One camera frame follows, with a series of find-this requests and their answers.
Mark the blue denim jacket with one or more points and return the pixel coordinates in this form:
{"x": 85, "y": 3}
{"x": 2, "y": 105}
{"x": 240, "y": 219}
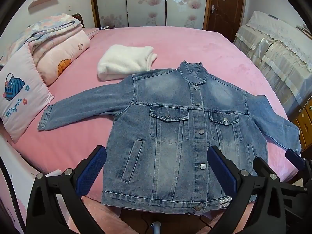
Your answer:
{"x": 168, "y": 126}

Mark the pink pillow with bag print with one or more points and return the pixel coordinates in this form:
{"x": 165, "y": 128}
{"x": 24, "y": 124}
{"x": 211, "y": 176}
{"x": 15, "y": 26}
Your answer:
{"x": 22, "y": 102}

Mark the pink bed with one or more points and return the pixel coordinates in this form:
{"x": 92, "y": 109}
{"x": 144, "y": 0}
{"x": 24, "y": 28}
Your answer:
{"x": 80, "y": 131}

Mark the floral sliding wardrobe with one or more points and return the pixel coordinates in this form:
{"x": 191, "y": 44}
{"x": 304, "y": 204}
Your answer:
{"x": 146, "y": 4}

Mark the lace covered furniture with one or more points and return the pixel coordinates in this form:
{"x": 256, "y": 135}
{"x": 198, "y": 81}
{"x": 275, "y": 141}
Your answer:
{"x": 275, "y": 53}

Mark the pink wall shelf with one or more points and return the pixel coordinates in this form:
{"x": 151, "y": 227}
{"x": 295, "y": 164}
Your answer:
{"x": 41, "y": 1}

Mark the dark wooden headboard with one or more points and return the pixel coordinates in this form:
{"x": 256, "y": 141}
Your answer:
{"x": 79, "y": 19}

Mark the white folded fleece garment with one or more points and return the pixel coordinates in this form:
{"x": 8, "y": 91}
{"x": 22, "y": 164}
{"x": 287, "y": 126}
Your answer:
{"x": 121, "y": 58}

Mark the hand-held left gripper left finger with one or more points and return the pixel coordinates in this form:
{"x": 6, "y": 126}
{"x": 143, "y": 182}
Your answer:
{"x": 90, "y": 173}

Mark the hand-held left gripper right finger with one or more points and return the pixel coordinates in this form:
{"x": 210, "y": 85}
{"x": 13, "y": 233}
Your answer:
{"x": 223, "y": 173}

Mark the brown wooden door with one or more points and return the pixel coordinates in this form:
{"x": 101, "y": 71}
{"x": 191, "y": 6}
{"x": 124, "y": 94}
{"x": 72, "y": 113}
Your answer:
{"x": 226, "y": 9}

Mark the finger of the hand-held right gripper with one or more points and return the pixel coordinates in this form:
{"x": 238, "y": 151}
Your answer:
{"x": 295, "y": 159}
{"x": 262, "y": 165}

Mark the small blue white packet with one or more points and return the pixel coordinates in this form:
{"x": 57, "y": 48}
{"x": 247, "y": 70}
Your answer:
{"x": 103, "y": 27}

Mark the wooden drawer cabinet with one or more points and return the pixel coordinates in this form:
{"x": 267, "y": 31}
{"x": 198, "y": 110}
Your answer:
{"x": 304, "y": 126}

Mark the floral folded blanket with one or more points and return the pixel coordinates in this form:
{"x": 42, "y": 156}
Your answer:
{"x": 48, "y": 23}

